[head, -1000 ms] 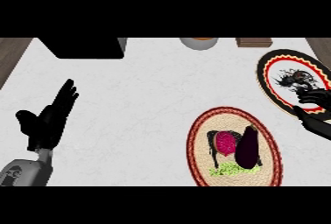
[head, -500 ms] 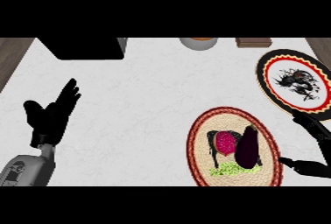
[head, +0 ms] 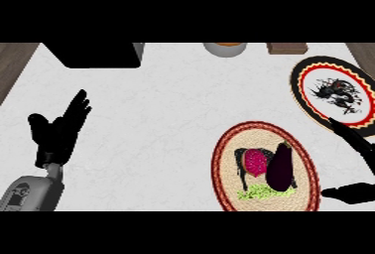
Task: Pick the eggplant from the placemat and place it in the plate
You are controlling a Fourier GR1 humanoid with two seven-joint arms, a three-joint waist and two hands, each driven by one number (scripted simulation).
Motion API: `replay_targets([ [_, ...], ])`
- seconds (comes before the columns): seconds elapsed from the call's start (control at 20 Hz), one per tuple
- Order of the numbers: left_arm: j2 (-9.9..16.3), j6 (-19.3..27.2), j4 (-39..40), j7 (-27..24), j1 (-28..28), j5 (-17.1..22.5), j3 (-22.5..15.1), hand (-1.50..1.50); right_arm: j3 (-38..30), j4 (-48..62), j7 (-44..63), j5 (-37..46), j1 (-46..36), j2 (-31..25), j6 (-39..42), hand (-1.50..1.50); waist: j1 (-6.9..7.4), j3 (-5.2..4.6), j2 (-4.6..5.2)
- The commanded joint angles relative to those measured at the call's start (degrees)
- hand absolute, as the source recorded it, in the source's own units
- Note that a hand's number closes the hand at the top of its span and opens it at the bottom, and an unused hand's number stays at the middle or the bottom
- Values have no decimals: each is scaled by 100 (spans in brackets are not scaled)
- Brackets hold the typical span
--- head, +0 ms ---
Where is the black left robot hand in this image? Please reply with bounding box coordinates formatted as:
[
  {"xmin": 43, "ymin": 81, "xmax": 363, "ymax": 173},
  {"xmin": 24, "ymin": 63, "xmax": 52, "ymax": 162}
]
[{"xmin": 27, "ymin": 88, "xmax": 95, "ymax": 170}]

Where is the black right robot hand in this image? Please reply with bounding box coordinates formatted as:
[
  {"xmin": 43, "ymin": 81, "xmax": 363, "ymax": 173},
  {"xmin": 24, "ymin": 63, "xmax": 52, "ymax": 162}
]
[{"xmin": 319, "ymin": 117, "xmax": 375, "ymax": 205}]

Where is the white plate with dragon print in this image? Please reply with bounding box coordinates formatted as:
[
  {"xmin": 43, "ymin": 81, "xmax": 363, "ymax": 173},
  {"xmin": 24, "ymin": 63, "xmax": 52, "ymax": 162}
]
[{"xmin": 289, "ymin": 56, "xmax": 375, "ymax": 138}]

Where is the dark purple eggplant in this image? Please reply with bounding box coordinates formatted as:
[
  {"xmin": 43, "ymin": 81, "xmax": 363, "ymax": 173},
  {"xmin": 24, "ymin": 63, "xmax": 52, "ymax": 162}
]
[{"xmin": 266, "ymin": 140, "xmax": 295, "ymax": 192}]

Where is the round woven placemat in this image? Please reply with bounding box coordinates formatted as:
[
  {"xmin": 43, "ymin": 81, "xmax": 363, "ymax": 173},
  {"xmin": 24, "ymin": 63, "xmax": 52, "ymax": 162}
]
[{"xmin": 210, "ymin": 120, "xmax": 322, "ymax": 212}]

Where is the black box appliance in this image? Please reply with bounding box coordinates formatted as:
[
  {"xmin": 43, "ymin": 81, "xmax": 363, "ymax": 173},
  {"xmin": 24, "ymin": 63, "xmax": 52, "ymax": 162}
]
[{"xmin": 43, "ymin": 43, "xmax": 146, "ymax": 69}]

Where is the brown wooden block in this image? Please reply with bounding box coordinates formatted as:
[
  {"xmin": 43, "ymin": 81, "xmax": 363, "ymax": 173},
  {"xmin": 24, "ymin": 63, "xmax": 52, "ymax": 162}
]
[{"xmin": 266, "ymin": 43, "xmax": 309, "ymax": 56}]

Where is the grey cylindrical container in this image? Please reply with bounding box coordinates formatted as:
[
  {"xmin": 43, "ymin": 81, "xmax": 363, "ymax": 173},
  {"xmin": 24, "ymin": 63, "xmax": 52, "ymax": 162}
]
[{"xmin": 202, "ymin": 43, "xmax": 250, "ymax": 59}]

